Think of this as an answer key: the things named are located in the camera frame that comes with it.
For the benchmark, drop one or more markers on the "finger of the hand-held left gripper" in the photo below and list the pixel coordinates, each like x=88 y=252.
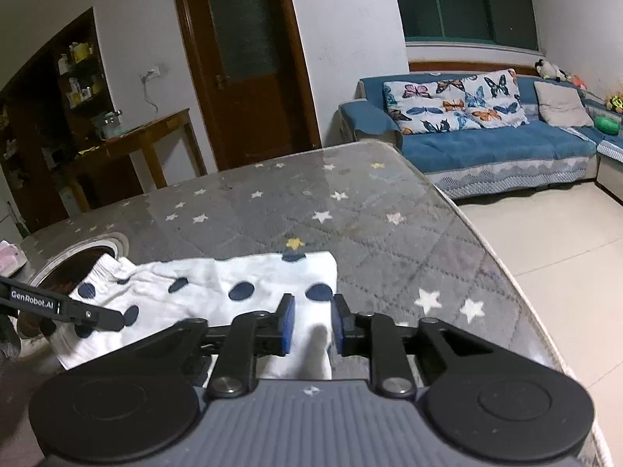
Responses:
x=97 y=316

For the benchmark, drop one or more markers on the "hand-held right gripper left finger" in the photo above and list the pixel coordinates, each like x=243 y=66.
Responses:
x=288 y=323

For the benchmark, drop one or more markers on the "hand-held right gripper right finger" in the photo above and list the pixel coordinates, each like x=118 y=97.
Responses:
x=340 y=326

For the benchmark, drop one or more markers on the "white polka dot pants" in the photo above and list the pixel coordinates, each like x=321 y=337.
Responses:
x=204 y=277

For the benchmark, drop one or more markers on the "pink white tissue pack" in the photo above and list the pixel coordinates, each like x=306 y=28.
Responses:
x=9 y=258

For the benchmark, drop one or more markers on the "grey star-patterned table cover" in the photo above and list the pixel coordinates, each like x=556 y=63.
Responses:
x=365 y=214

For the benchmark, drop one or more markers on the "dark wooden shelf cabinet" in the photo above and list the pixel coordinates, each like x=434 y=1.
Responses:
x=34 y=131

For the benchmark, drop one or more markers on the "wooden side table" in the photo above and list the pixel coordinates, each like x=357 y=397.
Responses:
x=146 y=129

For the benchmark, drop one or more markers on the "brown wooden door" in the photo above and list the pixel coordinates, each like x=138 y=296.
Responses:
x=243 y=107

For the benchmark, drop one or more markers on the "blue sofa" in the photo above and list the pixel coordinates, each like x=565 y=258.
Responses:
x=486 y=151

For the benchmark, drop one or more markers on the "bottles and boxes on shelf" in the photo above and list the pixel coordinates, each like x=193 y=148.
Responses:
x=80 y=73

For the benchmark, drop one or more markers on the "butterfly print pillow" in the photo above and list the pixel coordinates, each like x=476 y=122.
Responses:
x=452 y=102

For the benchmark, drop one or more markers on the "grey cushion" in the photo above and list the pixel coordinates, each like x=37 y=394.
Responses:
x=562 y=104

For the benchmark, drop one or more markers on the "black white plush toy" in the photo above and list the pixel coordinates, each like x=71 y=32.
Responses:
x=552 y=70

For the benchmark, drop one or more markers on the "green round object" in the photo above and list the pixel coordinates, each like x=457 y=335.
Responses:
x=607 y=125

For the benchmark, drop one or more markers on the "green framed window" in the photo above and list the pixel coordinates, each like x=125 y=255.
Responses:
x=462 y=0

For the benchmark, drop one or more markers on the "yellow green plush toy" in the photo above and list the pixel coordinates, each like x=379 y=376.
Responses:
x=614 y=102

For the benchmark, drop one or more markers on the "white wall socket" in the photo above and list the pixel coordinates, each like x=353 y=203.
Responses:
x=151 y=73

